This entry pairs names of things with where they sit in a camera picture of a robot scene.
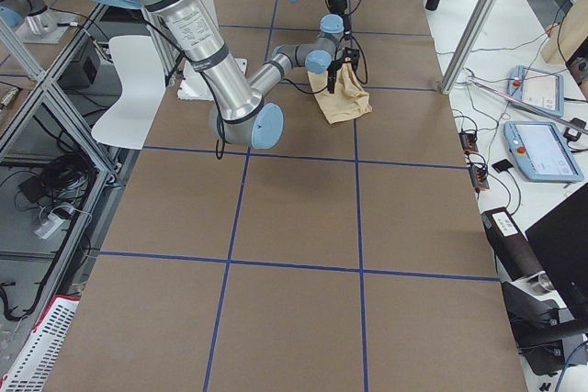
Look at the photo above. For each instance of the near teach pendant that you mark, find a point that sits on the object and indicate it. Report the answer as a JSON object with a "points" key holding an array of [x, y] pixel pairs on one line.
{"points": [[540, 152]]}

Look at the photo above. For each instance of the far teach pendant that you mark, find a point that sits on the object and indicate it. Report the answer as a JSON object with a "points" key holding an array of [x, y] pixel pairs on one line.
{"points": [[537, 88]]}

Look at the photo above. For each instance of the black monitor stand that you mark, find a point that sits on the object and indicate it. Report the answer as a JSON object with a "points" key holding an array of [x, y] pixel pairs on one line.
{"points": [[545, 334]]}

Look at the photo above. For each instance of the wooden board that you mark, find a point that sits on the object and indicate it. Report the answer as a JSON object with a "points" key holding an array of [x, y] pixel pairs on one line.
{"points": [[565, 38]]}

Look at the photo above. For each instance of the cream long-sleeve graphic shirt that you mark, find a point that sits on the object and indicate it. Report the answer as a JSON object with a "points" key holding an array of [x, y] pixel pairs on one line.
{"points": [[349, 100]]}

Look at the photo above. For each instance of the aluminium frame post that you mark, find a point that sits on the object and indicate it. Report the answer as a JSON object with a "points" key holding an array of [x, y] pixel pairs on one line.
{"points": [[471, 33]]}

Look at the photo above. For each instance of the black cylinder roll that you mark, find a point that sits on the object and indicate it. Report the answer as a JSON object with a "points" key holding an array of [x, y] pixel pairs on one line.
{"points": [[510, 244]]}

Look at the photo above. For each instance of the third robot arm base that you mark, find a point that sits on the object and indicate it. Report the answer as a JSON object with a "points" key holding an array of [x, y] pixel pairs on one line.
{"points": [[35, 22]]}

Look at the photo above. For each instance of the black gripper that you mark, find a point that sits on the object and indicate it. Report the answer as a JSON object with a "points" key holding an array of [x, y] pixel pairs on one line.
{"points": [[337, 5], [333, 70]]}

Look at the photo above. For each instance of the teach pendant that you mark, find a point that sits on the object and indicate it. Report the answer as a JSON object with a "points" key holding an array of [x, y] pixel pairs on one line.
{"points": [[537, 88], [540, 152]]}

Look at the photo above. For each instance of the white plastic basket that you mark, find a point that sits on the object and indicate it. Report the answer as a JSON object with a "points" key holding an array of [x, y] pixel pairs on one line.
{"points": [[32, 367]]}

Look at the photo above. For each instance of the white power strip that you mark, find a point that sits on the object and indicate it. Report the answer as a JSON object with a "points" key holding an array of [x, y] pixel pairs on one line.
{"points": [[53, 221]]}

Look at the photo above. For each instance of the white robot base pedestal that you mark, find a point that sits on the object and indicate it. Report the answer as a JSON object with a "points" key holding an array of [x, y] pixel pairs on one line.
{"points": [[197, 35]]}

